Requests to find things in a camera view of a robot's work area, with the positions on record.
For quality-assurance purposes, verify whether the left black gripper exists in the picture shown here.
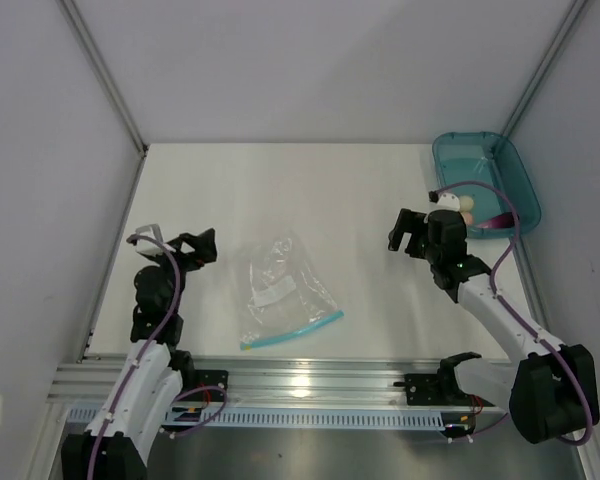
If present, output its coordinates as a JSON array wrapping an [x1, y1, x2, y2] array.
[[147, 229, 216, 314]]

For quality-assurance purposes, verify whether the cream white egg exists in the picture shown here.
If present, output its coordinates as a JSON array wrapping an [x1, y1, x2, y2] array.
[[459, 195, 475, 212]]

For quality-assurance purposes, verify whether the clear zip top bag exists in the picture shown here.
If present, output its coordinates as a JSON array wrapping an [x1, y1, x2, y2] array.
[[232, 230, 344, 351]]

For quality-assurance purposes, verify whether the purple eggplant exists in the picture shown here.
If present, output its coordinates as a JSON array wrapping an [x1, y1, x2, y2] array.
[[476, 212, 515, 229]]

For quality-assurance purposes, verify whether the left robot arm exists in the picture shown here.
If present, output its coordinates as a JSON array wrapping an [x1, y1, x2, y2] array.
[[61, 225, 218, 479]]

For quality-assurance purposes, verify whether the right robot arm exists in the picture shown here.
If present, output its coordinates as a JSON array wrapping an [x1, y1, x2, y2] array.
[[388, 209, 600, 446]]

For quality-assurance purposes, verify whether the teal plastic bin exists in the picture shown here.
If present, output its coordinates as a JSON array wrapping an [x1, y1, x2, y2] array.
[[432, 132, 541, 239]]

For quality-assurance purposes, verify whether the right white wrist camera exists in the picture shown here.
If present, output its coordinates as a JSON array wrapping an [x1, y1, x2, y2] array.
[[428, 191, 461, 212]]

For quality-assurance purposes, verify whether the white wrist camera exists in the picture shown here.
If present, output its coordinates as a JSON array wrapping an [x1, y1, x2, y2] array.
[[126, 224, 175, 258], [428, 191, 461, 212]]

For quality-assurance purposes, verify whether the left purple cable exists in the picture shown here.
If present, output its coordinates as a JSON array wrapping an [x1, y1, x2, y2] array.
[[87, 235, 229, 480]]

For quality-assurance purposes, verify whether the purple cable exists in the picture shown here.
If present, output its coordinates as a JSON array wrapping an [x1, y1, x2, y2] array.
[[432, 181, 595, 446], [87, 235, 229, 480]]

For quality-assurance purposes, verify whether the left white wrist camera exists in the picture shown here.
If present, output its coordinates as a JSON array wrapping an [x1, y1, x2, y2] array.
[[126, 224, 175, 258]]

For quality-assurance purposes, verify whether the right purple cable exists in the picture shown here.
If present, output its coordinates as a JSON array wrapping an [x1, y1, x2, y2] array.
[[432, 181, 595, 446]]

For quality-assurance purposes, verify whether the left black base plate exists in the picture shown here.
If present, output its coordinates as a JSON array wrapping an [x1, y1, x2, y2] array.
[[182, 369, 229, 404]]

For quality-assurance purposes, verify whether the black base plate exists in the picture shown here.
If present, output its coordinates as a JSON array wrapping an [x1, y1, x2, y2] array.
[[392, 373, 465, 406], [182, 369, 229, 404]]

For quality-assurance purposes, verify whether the aluminium rail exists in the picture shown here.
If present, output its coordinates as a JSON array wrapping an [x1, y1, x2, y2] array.
[[47, 355, 439, 407]]

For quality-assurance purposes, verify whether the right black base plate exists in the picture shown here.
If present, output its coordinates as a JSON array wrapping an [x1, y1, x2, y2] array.
[[392, 373, 465, 406]]

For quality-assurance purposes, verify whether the white slotted cable duct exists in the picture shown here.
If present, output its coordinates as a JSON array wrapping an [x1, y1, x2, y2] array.
[[67, 405, 444, 431]]

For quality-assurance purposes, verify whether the right aluminium frame post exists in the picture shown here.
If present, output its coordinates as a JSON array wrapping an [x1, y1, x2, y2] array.
[[500, 0, 594, 138]]

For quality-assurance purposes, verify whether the aluminium frame post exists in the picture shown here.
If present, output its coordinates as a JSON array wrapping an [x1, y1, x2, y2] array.
[[56, 0, 147, 157], [500, 0, 594, 138]]

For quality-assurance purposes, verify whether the left aluminium frame post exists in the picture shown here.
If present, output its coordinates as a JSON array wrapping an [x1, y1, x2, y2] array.
[[56, 0, 147, 157]]

